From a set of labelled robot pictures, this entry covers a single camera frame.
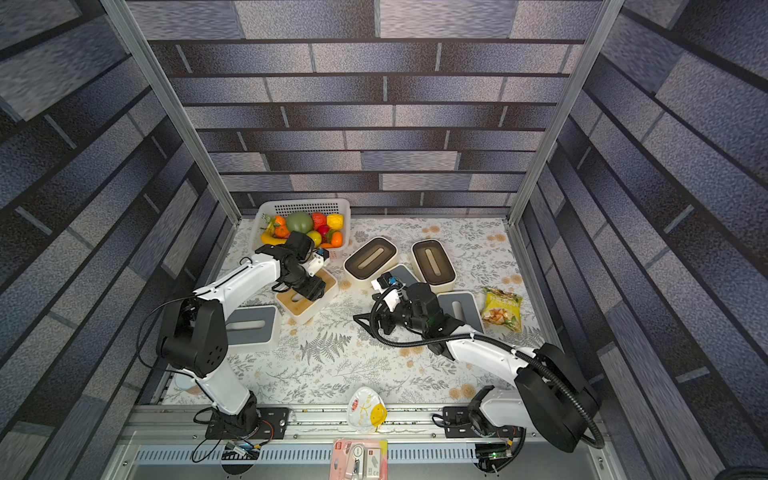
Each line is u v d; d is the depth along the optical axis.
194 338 0.47
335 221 1.11
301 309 0.88
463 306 0.90
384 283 0.69
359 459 0.67
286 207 1.14
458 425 0.73
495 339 0.52
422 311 0.63
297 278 0.76
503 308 0.90
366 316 0.71
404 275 0.97
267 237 1.01
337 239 1.06
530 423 0.45
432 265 0.98
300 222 1.05
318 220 1.10
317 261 0.85
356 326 0.90
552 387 0.40
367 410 0.68
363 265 0.98
